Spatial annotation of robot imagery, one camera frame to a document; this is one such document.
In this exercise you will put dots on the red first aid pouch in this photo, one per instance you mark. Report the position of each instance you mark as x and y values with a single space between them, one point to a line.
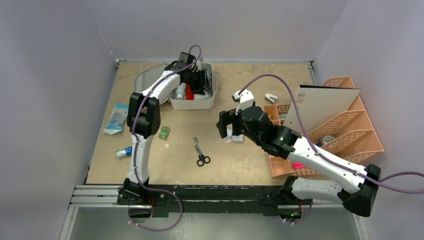
189 96

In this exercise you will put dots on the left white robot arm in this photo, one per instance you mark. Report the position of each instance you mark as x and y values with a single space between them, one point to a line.
144 118

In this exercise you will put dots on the small white pad packet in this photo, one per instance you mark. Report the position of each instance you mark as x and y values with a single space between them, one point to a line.
226 140

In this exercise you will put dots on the orange compartment tray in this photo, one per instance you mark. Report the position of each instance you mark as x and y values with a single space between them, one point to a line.
277 114

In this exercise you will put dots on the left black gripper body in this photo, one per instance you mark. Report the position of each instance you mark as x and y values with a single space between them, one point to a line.
196 79

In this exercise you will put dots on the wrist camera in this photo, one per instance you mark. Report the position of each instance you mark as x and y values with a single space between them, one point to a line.
244 99
198 64

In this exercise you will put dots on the blue white ointment tube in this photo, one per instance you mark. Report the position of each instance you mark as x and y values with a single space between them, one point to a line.
124 152

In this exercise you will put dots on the pink highlighter marker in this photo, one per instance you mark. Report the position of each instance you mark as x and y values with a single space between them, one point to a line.
297 165

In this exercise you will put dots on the light blue wipes packet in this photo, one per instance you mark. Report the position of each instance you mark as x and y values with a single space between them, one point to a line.
117 119

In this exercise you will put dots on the white board folder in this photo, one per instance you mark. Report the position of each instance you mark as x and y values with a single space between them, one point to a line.
318 104

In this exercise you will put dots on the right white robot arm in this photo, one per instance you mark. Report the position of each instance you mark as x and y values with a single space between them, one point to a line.
352 185

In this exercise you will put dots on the small green medicine box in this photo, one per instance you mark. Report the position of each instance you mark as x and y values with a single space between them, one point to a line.
164 132

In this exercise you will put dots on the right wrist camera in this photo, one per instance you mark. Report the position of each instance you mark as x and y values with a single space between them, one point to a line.
244 99

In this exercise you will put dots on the black handled scissors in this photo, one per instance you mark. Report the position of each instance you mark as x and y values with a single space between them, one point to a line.
202 159

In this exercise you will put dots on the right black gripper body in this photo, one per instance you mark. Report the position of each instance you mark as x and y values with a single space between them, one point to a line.
231 123

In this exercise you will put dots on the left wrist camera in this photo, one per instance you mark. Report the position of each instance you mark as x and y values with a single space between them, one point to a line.
198 64

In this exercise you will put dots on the blue white mask packet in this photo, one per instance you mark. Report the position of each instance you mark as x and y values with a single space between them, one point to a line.
200 97

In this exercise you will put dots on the grey open storage case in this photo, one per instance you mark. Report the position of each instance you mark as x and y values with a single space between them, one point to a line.
148 77

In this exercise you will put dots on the white plastic bottle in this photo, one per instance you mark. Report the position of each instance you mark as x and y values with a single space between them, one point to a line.
180 92

